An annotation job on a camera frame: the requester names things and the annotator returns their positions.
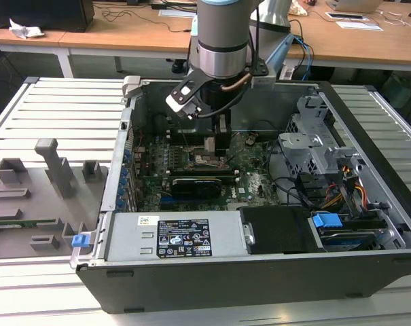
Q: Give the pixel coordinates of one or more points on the small silver CPU plate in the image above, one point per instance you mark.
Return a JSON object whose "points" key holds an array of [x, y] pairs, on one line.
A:
{"points": [[210, 146]]}

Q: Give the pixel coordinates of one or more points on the crumpled white paper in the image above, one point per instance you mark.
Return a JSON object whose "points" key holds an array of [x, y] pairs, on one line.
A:
{"points": [[25, 31]]}

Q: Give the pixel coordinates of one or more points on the hard disk with blue label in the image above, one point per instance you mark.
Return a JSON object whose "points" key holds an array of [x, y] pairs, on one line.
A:
{"points": [[348, 242]]}

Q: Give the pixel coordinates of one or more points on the blue disk carrier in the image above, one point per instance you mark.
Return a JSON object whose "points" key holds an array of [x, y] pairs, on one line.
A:
{"points": [[325, 222]]}

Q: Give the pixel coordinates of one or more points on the large black box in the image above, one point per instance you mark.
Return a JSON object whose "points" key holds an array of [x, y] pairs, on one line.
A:
{"points": [[38, 13]]}

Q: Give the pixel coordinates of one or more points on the CPU socket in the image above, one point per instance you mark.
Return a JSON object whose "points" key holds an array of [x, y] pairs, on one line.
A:
{"points": [[201, 159]]}

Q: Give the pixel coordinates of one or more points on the green RAM stick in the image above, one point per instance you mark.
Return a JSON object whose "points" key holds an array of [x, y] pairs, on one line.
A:
{"points": [[32, 222]]}

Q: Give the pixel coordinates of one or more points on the blue expansion slot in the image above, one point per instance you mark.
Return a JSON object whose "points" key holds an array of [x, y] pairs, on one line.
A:
{"points": [[166, 203]]}

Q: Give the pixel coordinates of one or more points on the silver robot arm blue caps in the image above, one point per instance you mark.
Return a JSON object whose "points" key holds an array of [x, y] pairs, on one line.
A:
{"points": [[222, 34]]}

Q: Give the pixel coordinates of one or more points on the grey plastic parts rack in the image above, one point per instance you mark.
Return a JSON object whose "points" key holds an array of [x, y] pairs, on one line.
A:
{"points": [[38, 203]]}

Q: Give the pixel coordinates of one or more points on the green motherboard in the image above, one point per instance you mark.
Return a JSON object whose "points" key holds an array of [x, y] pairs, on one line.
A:
{"points": [[256, 183]]}

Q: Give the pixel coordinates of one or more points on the white printed paper sheet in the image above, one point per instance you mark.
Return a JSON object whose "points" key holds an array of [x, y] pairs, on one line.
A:
{"points": [[361, 26]]}

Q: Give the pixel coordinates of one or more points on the wooden desk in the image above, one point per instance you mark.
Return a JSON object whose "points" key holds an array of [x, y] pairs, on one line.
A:
{"points": [[52, 37], [123, 34]]}

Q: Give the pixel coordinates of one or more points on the round black battery holder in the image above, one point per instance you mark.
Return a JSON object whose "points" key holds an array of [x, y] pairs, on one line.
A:
{"points": [[251, 139]]}

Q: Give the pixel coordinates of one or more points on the black open PC case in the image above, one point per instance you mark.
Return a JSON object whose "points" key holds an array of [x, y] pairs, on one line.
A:
{"points": [[225, 285]]}

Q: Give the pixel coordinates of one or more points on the black graphics card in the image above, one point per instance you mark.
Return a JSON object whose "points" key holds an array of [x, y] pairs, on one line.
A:
{"points": [[195, 187]]}

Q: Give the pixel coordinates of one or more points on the crumpled beige bag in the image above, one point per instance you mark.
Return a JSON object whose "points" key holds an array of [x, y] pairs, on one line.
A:
{"points": [[298, 8]]}

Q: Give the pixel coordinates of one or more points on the grey power supply with label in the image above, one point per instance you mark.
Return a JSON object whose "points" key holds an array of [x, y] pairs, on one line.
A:
{"points": [[130, 237]]}

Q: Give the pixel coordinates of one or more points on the black power adapter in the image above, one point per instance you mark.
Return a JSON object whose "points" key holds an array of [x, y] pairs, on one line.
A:
{"points": [[161, 5]]}

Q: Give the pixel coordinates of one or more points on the silver metal drive cage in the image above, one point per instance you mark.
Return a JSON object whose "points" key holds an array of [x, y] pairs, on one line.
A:
{"points": [[300, 149]]}

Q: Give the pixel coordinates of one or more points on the white framed tablet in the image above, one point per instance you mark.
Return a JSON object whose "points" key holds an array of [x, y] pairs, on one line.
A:
{"points": [[344, 16]]}

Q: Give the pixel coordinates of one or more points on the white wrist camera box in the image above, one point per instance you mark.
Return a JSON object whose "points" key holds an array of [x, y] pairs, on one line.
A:
{"points": [[174, 103]]}

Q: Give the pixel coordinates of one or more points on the black plastic shroud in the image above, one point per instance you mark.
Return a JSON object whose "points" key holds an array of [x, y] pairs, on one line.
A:
{"points": [[280, 231]]}

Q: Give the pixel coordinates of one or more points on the grey case corner latch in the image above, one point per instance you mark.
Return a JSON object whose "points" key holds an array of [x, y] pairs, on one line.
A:
{"points": [[132, 85]]}

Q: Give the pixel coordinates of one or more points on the blue case latch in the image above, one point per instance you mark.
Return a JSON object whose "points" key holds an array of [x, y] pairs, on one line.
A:
{"points": [[80, 241]]}

